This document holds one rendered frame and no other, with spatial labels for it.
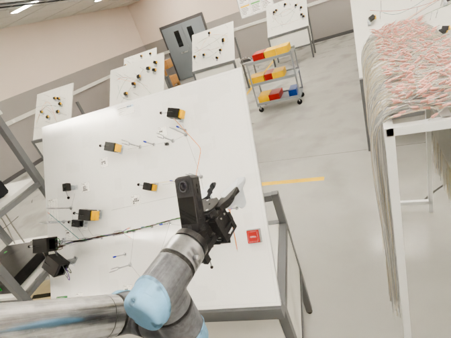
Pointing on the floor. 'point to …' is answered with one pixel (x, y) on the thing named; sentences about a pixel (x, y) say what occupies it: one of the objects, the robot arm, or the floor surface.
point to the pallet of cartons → (172, 74)
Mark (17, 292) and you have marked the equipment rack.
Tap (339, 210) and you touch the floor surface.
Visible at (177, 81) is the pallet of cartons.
